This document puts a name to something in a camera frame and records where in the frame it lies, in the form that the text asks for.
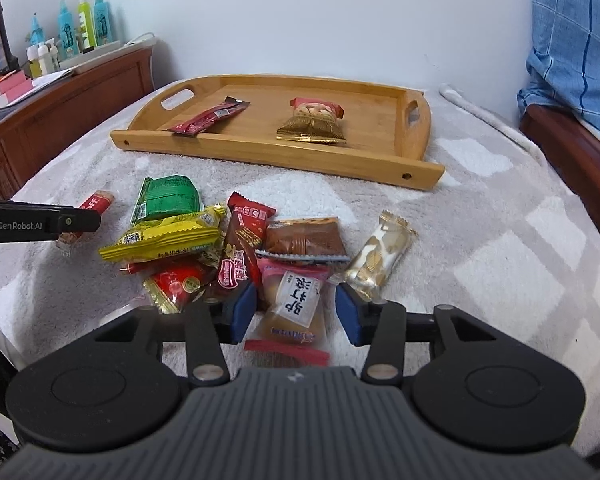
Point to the red gold cashew packet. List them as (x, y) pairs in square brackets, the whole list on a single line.
[(310, 122)]

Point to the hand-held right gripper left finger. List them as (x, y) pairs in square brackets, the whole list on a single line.
[(242, 311)]

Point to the pink boxes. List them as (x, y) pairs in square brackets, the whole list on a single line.
[(5, 90)]

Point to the wooden cabinet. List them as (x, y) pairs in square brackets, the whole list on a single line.
[(55, 110)]

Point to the wooden bed frame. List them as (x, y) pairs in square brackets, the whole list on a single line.
[(575, 160)]

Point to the white power strip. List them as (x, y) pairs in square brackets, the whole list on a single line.
[(130, 42)]

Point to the white gold snack packet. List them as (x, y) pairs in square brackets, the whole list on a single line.
[(380, 255)]

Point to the small white bottles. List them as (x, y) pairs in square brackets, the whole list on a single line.
[(42, 57)]

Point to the white papers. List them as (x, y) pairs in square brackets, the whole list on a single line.
[(50, 81)]

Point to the green snack packet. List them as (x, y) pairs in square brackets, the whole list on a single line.
[(167, 200)]

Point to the dark red stick packet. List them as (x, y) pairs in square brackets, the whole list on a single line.
[(207, 117)]

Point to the red round print packet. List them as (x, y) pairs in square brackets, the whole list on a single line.
[(177, 282)]

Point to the wooden tray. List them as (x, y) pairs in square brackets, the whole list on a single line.
[(260, 125)]

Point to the red label biscuit packet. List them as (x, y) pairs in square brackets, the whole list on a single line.
[(99, 201), (230, 275)]

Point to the yellow snack packet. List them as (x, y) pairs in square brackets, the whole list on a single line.
[(165, 237)]

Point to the small light blue bottle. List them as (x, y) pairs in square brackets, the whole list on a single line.
[(36, 32)]

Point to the blue plaid cloth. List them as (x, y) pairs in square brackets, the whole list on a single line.
[(575, 40)]

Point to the brown snack packet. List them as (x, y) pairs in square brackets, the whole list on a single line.
[(302, 240)]

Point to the dark red chocolate packet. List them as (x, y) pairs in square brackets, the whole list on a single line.
[(245, 225)]

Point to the blue spray bottle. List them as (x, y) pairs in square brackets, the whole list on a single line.
[(102, 17), (67, 30)]

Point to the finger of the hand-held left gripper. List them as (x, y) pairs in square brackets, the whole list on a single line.
[(40, 222)]

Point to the yellow green spray bottle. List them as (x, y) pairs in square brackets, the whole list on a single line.
[(86, 22)]

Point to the pink clear bread packet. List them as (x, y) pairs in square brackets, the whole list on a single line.
[(294, 305)]

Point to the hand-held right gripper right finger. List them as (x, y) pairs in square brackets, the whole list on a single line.
[(349, 316)]

